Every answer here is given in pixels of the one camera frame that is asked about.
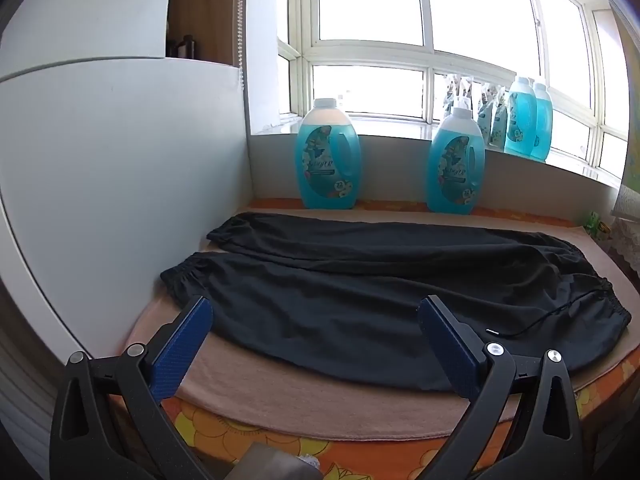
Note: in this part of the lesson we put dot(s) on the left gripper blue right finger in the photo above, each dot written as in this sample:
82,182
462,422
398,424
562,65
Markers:
544,440

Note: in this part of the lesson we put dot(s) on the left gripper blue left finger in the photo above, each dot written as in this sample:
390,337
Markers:
85,440

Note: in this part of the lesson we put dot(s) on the black pants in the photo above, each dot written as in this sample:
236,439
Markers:
340,298

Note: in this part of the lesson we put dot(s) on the orange floral bedsheet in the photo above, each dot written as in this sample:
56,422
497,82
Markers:
599,404

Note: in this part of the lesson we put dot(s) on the white cabinet panel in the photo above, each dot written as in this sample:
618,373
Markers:
115,162

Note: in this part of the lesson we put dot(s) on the right blue detergent bottle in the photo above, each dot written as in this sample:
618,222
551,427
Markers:
455,165

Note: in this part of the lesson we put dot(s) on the blue detergent bottle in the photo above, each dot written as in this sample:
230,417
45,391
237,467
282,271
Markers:
455,165
327,158

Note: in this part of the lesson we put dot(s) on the blue bottle on windowsill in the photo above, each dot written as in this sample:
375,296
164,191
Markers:
522,115
544,123

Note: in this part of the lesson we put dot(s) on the white refill pouch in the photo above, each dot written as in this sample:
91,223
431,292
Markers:
499,119
486,110

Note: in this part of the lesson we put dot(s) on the left blue detergent bottle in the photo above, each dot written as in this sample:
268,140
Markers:
327,158

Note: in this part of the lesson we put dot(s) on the white window frame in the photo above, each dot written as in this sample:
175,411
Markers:
409,59

